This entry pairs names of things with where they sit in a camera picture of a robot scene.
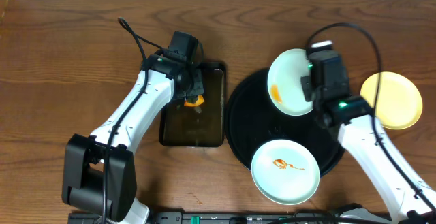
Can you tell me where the orange green sponge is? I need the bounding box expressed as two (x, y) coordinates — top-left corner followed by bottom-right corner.
(184, 95), (204, 107)

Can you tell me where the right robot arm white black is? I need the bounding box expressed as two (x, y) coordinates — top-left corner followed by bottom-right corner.
(298, 74), (435, 223)

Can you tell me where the light blue plate front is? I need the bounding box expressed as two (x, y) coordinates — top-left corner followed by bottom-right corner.
(251, 139), (321, 205)

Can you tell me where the black rectangular water tray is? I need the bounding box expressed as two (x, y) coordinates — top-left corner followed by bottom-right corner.
(159, 62), (226, 147)

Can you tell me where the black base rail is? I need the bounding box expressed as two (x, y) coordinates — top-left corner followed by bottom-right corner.
(67, 203), (389, 224)

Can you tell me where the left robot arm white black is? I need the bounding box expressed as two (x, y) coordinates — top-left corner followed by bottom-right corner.
(61, 54), (204, 223)

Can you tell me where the yellow plate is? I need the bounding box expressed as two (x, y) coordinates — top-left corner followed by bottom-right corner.
(376, 71), (423, 130)

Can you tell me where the black round tray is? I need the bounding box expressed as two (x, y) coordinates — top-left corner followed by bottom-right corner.
(224, 68), (345, 176)

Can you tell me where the light blue plate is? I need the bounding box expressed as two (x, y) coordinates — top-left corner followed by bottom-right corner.
(267, 48), (313, 116)
(251, 139), (321, 205)

